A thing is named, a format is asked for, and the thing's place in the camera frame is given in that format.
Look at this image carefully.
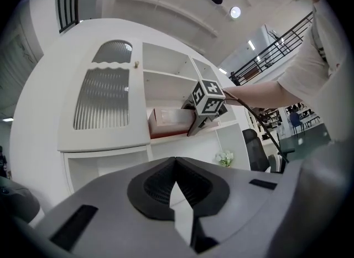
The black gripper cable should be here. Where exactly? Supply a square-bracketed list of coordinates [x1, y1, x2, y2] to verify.
[222, 89, 290, 164]

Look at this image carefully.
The person's right forearm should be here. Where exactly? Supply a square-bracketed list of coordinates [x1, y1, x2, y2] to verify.
[222, 80, 287, 109]

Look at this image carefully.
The pink object box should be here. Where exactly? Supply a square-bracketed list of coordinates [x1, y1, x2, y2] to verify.
[147, 107, 197, 139]

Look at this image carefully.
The blue chair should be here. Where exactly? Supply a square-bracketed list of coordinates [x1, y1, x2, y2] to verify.
[289, 111, 305, 136]

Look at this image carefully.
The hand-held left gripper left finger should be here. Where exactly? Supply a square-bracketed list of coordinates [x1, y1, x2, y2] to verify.
[33, 156, 194, 258]

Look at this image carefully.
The black office chair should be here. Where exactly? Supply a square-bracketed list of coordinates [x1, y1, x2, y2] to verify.
[242, 128, 296, 173]

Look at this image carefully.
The black mezzanine railing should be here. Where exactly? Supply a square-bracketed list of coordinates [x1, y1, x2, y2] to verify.
[228, 11, 315, 86]

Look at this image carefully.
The white flower bouquet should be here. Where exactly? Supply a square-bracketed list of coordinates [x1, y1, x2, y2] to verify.
[215, 149, 235, 168]

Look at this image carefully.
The dark grey chair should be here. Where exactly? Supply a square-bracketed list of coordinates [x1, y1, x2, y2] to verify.
[0, 176, 40, 224]

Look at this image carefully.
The white cabinet shelf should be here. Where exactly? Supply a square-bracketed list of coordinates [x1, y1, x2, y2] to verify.
[11, 18, 253, 197]

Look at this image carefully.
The white ribbed glass cabinet door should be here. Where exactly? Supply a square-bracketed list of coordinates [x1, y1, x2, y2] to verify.
[57, 37, 152, 153]

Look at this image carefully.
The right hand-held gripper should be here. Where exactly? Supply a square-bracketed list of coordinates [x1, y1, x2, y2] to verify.
[180, 79, 229, 137]

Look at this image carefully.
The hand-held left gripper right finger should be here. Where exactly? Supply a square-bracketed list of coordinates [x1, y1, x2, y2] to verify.
[176, 157, 287, 258]

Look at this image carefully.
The person's white shirt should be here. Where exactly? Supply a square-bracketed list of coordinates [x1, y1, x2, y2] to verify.
[276, 0, 351, 143]

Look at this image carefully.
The black vertical bar railing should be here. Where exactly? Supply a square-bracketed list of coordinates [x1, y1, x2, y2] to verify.
[54, 0, 83, 34]

